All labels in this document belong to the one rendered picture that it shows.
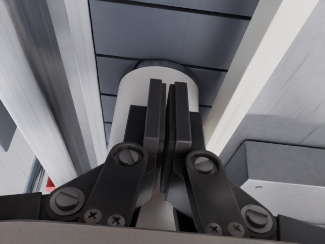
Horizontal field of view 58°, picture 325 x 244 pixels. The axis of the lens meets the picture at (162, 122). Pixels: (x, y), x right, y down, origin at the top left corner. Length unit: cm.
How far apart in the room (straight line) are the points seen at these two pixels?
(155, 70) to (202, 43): 3
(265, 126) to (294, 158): 6
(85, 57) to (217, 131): 9
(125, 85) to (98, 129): 9
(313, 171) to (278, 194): 5
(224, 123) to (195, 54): 4
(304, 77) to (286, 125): 8
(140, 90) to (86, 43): 4
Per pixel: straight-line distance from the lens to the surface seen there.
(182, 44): 16
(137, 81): 17
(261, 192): 38
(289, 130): 35
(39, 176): 27
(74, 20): 17
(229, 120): 16
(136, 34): 16
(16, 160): 51
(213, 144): 18
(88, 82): 20
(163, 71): 17
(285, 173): 36
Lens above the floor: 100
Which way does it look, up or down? 31 degrees down
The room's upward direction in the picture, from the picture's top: 176 degrees counter-clockwise
